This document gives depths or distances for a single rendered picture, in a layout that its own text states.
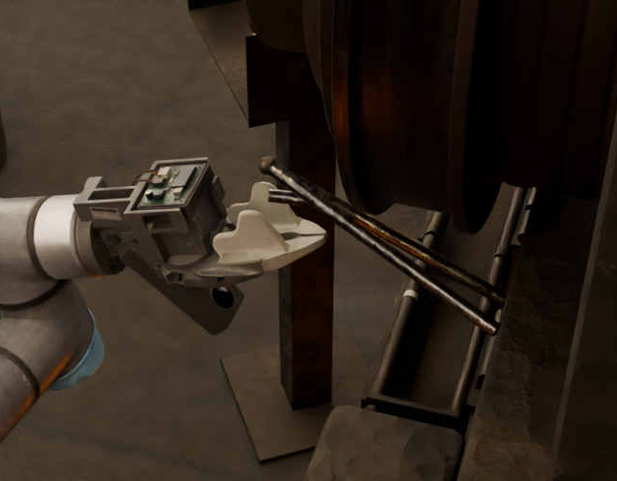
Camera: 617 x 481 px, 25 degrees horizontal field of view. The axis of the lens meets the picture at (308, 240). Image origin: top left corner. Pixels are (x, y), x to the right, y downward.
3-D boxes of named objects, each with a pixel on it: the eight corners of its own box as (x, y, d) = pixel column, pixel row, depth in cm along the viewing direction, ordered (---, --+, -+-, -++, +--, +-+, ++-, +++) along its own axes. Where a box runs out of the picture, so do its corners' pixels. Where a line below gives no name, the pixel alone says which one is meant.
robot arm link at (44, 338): (-2, 413, 132) (-51, 325, 126) (64, 337, 140) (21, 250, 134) (61, 424, 128) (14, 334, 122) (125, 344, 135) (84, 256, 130)
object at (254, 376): (338, 305, 214) (348, -116, 165) (399, 432, 196) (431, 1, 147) (210, 336, 210) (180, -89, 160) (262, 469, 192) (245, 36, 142)
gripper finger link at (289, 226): (308, 193, 112) (207, 198, 116) (329, 248, 115) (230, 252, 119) (319, 169, 114) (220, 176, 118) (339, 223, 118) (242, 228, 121)
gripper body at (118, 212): (184, 212, 112) (58, 219, 117) (220, 290, 117) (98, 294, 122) (216, 154, 117) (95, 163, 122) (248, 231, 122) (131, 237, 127)
